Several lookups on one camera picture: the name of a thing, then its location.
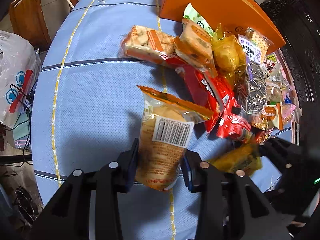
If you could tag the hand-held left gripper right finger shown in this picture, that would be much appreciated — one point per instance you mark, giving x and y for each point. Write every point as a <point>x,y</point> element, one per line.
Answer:
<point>187,175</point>

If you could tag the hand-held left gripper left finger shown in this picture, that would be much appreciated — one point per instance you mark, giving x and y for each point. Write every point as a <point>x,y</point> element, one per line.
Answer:
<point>131,170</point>

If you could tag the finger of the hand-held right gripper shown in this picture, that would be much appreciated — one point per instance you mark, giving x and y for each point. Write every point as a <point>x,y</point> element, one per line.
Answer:
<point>277,145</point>
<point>280,162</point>

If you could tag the clear bread packet orange top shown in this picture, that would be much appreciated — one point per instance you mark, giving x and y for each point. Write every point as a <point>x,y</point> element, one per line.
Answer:
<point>160,152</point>

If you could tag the short red snack packet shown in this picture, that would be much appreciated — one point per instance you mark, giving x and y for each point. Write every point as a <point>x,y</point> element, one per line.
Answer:
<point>235,120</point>

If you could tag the long red snack packet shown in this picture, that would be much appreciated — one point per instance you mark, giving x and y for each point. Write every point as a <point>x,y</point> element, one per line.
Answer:
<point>207,90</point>

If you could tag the orange white rice cracker packet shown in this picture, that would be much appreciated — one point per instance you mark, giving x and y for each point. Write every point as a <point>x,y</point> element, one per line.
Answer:
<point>145,42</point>

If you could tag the green snack packet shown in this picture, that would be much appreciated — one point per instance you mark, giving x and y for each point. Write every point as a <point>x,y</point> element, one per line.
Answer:
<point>200,20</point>

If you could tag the orange cardboard box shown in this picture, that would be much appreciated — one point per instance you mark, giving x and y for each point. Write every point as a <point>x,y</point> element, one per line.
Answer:
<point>220,2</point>

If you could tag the clear sunflower seed packet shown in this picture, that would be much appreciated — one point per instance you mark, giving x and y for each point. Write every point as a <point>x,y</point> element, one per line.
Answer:
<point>255,90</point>

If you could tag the blue checked tablecloth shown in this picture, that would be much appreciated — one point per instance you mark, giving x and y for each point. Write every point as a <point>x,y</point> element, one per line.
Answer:
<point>95,92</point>

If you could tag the clear square cracker packet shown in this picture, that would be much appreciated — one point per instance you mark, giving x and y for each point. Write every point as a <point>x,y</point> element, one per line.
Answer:
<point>255,45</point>

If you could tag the yellow clear snack packet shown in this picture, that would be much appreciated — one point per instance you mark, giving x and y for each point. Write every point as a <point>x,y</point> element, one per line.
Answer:
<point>227,55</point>

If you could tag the black carved furniture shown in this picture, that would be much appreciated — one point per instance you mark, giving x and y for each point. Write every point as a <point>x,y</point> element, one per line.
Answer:
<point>300,42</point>

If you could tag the dark round object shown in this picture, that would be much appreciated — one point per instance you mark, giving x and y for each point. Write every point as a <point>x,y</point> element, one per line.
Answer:
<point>25,202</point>

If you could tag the striped folded cloth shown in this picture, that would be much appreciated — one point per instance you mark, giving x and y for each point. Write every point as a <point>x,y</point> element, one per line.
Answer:
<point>21,135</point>

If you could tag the black metal bar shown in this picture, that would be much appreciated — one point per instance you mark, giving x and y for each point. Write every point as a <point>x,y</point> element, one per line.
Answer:
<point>15,159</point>

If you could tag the orange pastry packet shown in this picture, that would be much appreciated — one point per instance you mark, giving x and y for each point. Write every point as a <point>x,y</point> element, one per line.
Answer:
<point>197,45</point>

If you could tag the white printed plastic bag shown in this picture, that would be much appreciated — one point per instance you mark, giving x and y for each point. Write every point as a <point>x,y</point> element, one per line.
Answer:
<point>15,80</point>

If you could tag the wooden chair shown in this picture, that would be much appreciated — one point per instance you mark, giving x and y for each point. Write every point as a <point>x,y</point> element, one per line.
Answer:
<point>27,12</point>

